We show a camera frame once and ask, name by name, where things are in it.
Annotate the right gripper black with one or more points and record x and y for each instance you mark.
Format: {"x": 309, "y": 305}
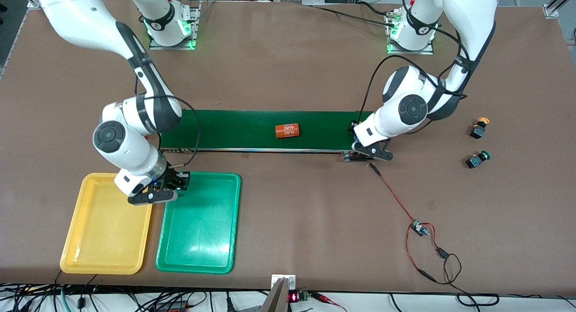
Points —
{"x": 170, "y": 177}

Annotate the orange cylinder with white print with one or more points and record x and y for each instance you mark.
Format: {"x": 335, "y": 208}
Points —
{"x": 288, "y": 131}

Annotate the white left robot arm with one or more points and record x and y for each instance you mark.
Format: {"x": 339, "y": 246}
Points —
{"x": 409, "y": 105}

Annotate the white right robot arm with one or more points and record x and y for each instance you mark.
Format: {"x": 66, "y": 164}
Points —
{"x": 126, "y": 141}

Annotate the green conveyor belt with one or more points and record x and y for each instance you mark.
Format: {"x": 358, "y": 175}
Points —
{"x": 324, "y": 127}

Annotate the green plastic tray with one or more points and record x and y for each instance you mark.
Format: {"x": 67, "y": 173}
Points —
{"x": 198, "y": 231}

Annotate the yellow plastic tray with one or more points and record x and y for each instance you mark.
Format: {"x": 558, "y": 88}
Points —
{"x": 108, "y": 231}

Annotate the small speed controller board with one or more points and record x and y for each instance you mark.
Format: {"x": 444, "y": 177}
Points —
{"x": 418, "y": 228}

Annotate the red LED display module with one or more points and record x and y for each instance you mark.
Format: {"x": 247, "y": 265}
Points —
{"x": 293, "y": 297}

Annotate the red alligator clip lead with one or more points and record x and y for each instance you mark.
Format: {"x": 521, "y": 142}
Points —
{"x": 324, "y": 297}

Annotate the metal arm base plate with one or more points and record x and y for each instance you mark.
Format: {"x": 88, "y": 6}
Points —
{"x": 173, "y": 47}
{"x": 409, "y": 52}

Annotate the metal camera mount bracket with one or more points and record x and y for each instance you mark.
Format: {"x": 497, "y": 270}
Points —
{"x": 275, "y": 300}

